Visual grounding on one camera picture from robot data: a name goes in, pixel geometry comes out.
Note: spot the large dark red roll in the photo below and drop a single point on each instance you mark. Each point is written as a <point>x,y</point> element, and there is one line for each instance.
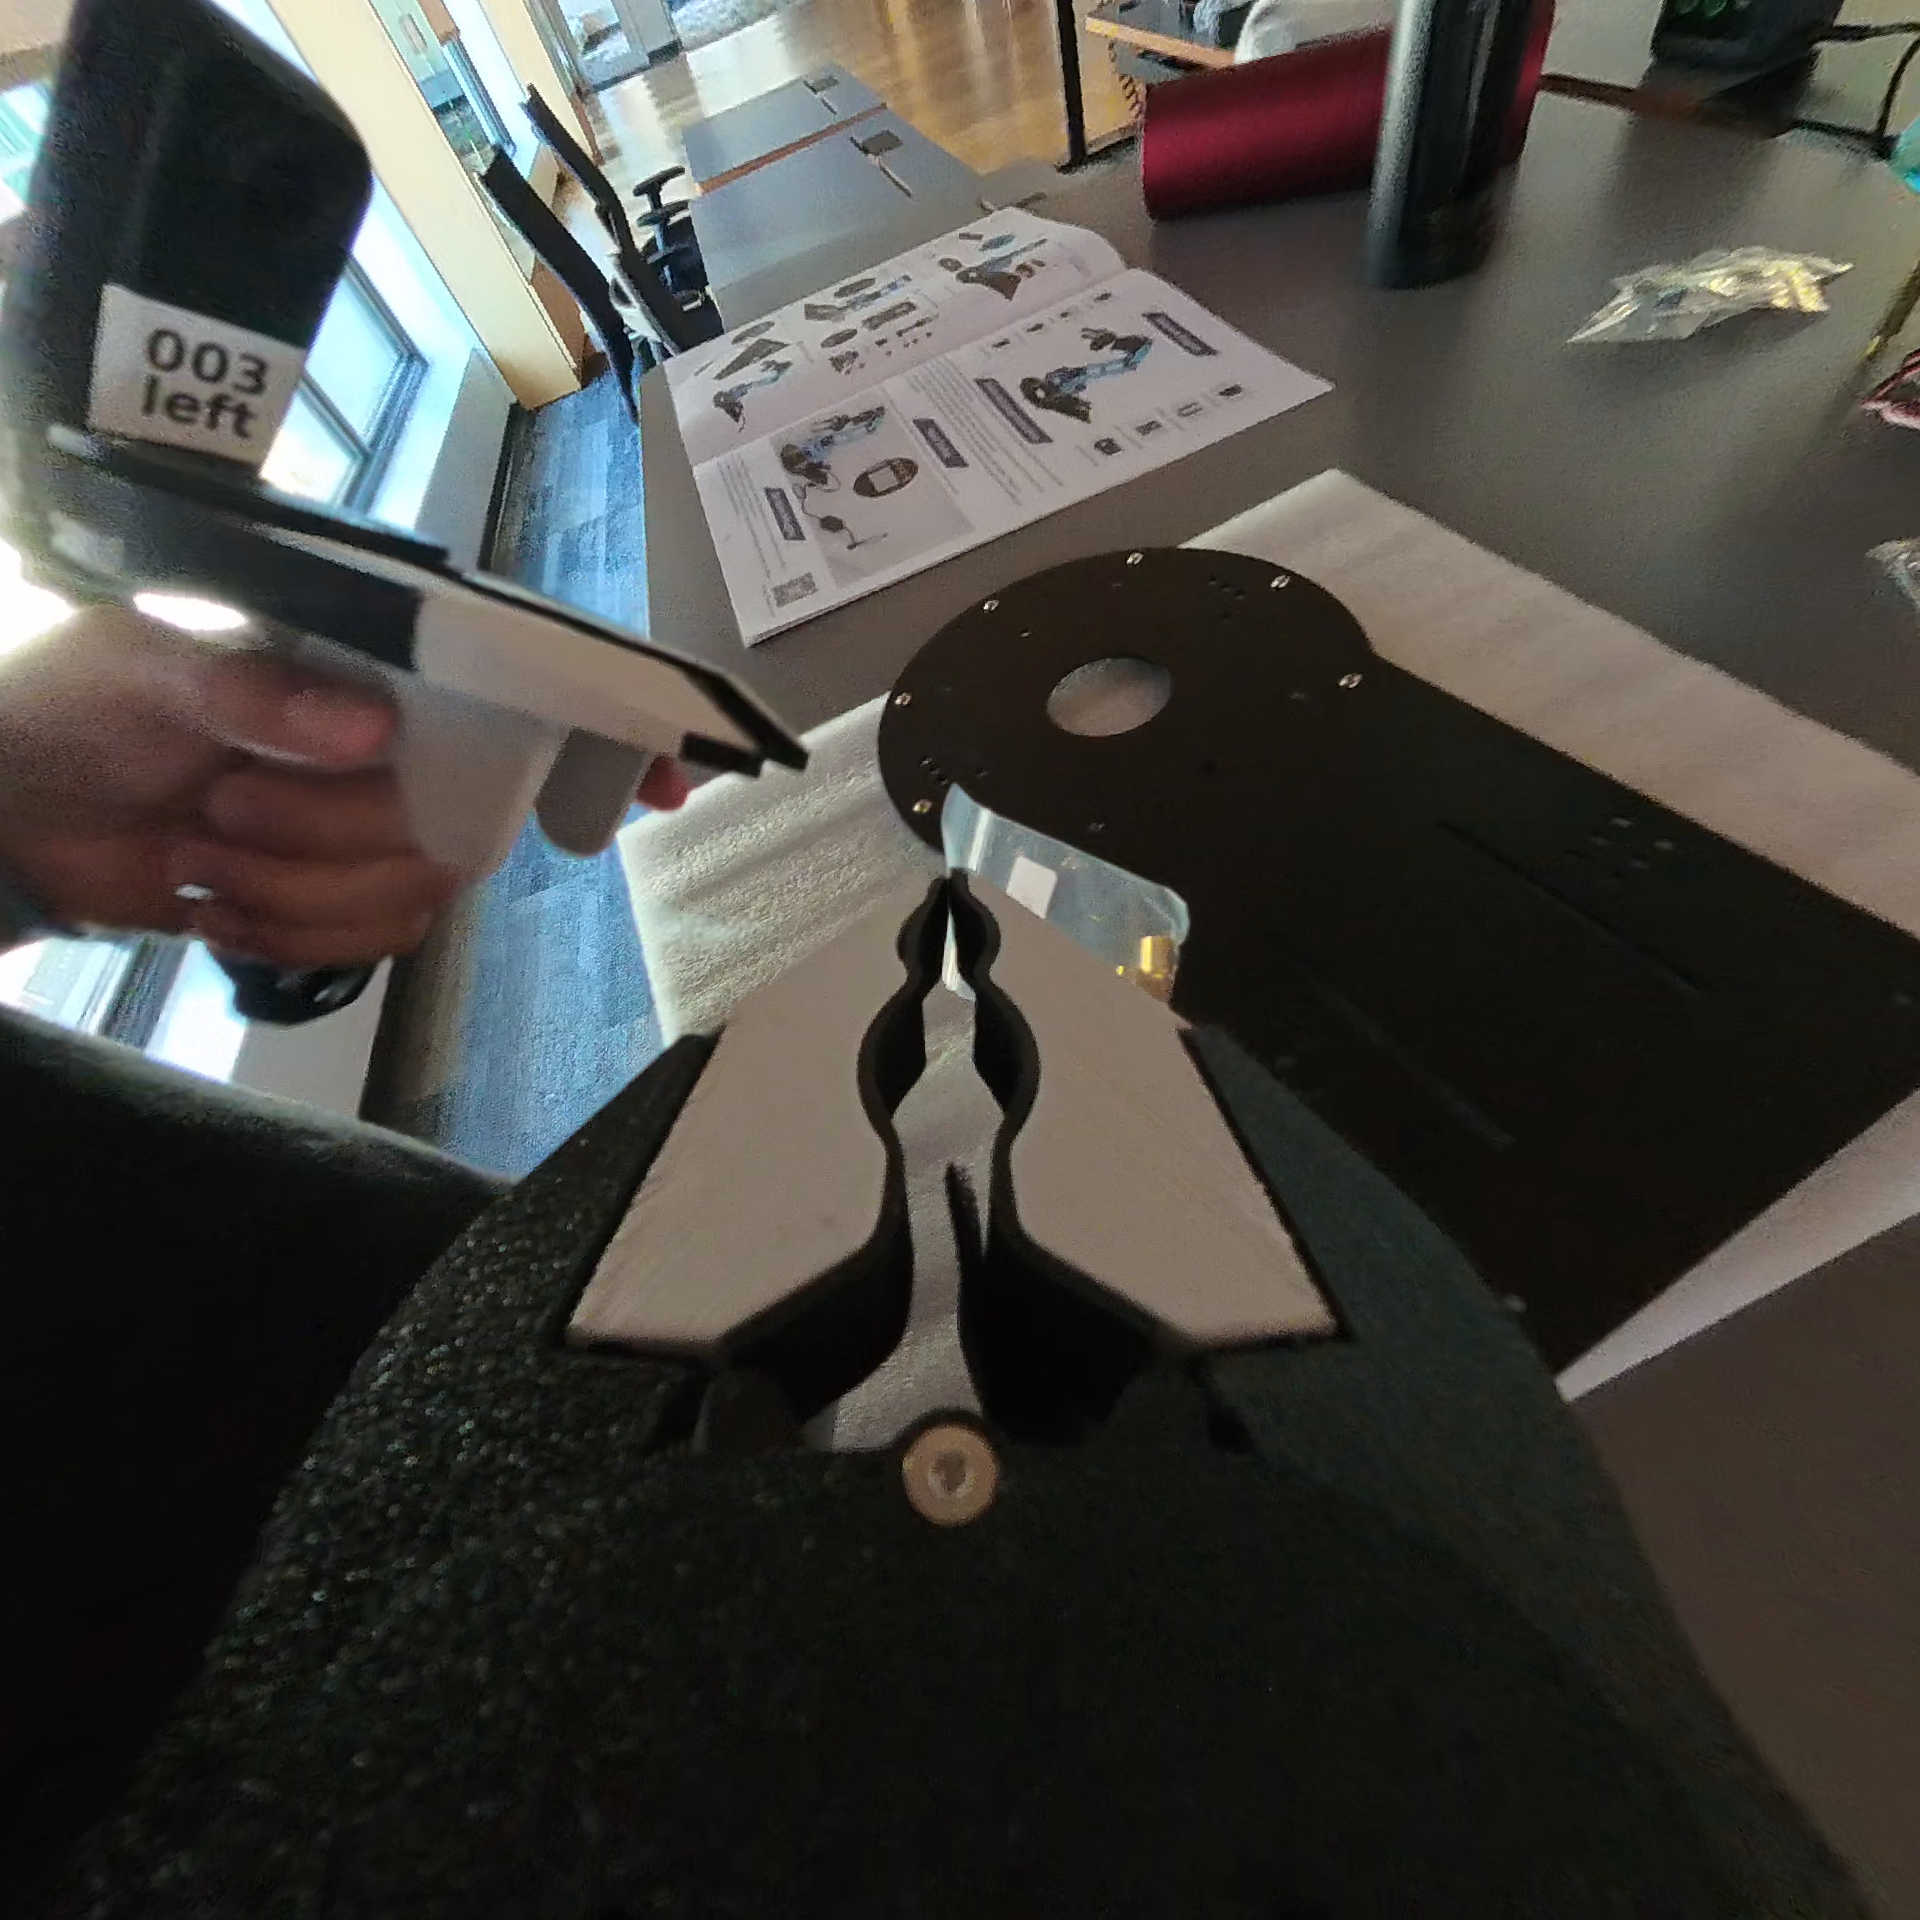
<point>1260,135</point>

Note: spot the small clear plastic bag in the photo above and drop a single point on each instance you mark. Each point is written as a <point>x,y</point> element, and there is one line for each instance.
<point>1051,886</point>

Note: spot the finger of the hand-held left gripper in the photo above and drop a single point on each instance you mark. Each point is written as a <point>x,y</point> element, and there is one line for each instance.
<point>781,748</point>
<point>571,674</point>

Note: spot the person's left hand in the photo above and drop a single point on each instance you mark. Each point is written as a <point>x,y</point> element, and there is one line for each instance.
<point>182,780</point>

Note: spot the large glass window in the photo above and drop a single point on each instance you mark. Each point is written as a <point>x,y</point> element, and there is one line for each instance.
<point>389,360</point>

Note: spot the black bottle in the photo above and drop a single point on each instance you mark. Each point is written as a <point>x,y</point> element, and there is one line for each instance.
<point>1440,150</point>

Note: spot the clear bag of parts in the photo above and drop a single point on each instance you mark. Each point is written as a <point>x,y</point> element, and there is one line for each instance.
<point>1710,292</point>

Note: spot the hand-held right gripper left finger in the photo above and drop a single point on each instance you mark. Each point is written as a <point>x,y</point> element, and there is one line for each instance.
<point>720,1201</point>

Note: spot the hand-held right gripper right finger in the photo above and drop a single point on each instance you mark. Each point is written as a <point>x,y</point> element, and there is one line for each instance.
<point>1172,1201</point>

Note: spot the instruction manual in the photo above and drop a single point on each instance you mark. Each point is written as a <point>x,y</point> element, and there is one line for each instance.
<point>975,420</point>

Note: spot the white foam sheet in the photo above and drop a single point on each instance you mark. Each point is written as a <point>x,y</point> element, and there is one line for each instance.
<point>751,886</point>

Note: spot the black office chair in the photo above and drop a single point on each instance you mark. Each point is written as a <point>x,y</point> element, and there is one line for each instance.
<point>630,254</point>

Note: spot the black metal base plate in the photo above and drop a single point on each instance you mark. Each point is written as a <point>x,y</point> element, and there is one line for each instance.
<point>1501,974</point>

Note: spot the grey background desk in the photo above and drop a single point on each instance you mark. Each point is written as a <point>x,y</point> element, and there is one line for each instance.
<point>840,182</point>

